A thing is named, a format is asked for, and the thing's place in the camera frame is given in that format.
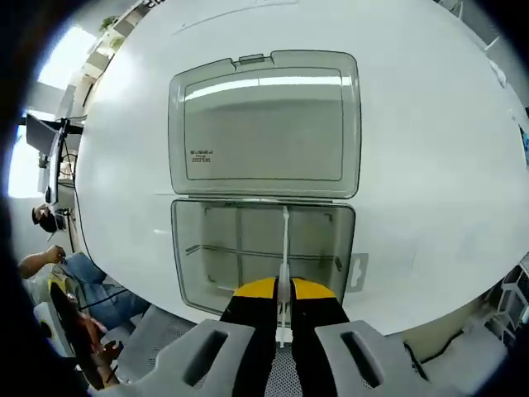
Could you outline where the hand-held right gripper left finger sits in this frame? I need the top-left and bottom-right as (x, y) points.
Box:
(98, 276), (277, 397)

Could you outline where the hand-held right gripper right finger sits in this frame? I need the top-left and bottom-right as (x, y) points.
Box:
(291, 277), (429, 397)

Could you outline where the clear plastic divider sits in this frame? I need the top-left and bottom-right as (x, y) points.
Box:
(236, 206), (245, 293)
(275, 205), (296, 349)

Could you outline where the transparent grey dual guide fixture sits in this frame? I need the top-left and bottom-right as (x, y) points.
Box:
(166, 50), (369, 322)

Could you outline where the green potted plant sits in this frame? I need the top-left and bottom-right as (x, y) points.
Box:
(98, 15), (126, 47)

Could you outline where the black table cable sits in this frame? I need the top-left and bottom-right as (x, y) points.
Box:
(70, 151), (97, 258)

